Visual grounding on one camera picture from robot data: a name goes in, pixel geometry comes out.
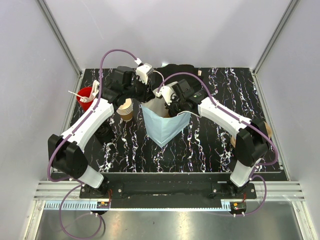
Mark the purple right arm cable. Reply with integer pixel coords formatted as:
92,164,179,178
158,72,279,217

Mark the stack of paper cups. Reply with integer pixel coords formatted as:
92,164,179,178
116,98,133,122

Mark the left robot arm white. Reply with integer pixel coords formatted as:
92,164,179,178
47,63,154,198

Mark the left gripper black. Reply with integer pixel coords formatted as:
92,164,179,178
124,75,155,103

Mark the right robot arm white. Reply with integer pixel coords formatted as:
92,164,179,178
155,79,271,199

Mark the brown cup carrier on table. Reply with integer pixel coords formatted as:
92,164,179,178
230,122,273,148

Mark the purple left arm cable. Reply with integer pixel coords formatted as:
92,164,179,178
47,48,142,238

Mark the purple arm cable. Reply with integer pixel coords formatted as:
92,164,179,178
158,72,279,217
47,48,142,238

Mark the red cup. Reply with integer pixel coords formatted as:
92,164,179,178
76,86,96,112

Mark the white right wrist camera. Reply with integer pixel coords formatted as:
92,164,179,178
154,85,177,106

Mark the blue white paper bag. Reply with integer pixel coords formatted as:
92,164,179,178
140,70,203,148

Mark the black folded cloth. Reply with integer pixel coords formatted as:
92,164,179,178
156,64,198,79

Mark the stack of black lids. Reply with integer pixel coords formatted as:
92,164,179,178
94,122,115,145

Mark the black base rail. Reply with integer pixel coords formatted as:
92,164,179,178
79,172,259,209

